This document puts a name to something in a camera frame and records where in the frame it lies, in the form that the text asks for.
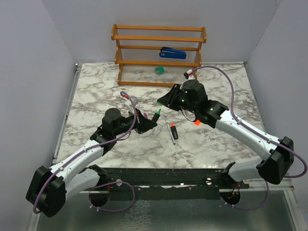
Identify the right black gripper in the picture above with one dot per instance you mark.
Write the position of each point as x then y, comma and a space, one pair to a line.
169, 99

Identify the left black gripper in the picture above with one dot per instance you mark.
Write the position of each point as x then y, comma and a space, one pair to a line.
142, 124

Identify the black green highlighter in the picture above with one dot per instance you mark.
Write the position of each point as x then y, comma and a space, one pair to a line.
156, 116

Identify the thin white green pen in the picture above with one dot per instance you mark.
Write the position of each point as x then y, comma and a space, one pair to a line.
170, 132

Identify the black orange highlighter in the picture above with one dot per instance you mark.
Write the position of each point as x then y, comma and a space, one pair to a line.
174, 131

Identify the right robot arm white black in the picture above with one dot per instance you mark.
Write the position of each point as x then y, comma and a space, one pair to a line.
275, 157

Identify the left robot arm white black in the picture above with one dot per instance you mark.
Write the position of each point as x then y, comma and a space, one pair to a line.
51, 187

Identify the green tape dispenser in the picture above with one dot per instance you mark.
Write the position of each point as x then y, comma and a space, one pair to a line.
159, 70

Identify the wooden shelf rack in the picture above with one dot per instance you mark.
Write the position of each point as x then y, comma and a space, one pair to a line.
193, 54

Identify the blue stapler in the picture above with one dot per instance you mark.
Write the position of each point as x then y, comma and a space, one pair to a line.
166, 52

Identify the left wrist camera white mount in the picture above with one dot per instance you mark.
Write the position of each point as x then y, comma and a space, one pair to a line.
130, 102

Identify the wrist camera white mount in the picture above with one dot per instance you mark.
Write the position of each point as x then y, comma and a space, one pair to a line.
130, 102
189, 74

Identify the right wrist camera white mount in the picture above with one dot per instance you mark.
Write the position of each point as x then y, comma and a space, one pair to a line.
189, 74

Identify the black mounting base rail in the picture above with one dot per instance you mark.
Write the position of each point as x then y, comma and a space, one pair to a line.
163, 183

